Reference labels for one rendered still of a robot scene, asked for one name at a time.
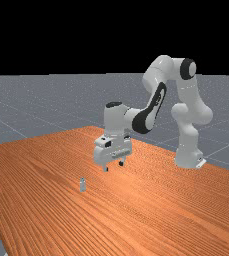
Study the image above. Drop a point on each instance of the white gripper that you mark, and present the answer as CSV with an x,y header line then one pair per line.
x,y
111,153

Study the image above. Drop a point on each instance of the small grey USB stick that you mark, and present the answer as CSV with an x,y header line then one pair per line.
x,y
82,184

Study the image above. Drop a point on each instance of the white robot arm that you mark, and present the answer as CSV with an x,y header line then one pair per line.
x,y
186,100

